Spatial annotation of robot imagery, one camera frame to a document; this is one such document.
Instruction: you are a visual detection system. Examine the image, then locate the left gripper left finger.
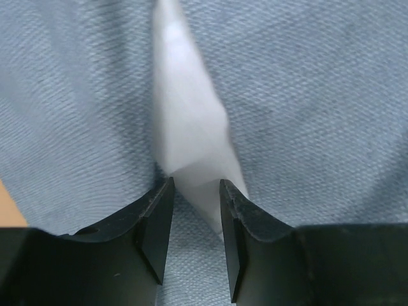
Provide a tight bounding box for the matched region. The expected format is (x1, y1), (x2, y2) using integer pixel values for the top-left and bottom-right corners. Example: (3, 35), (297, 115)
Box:
(60, 177), (175, 286)

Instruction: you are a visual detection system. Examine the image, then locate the white pillow yellow edge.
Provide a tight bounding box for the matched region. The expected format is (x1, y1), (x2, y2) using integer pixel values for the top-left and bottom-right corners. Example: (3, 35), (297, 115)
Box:
(152, 1), (248, 235)

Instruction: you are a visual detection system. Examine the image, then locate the blue patchwork pillowcase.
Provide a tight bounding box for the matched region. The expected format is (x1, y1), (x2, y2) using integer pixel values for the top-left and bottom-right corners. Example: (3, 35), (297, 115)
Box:
(0, 0), (408, 306)

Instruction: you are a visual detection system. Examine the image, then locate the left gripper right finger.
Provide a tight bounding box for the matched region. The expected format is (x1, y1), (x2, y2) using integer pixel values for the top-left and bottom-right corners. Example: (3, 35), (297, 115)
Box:
(219, 178), (297, 303)

